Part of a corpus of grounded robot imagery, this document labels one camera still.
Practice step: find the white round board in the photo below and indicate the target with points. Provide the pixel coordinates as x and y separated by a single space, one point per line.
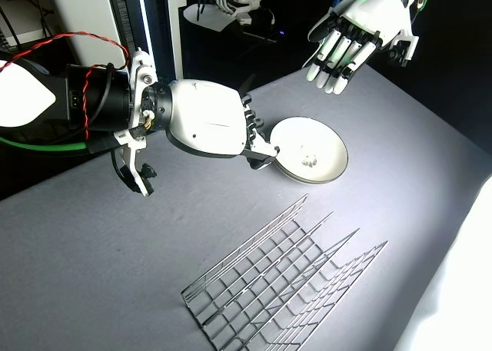
207 18

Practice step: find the grey table cloth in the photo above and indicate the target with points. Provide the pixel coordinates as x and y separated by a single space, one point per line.
115 251

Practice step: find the white cabinet with black strip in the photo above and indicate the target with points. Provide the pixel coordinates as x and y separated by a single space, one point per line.
84 13

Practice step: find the white plate with dark rim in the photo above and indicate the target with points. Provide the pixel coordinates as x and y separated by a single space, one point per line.
296 179
307 143

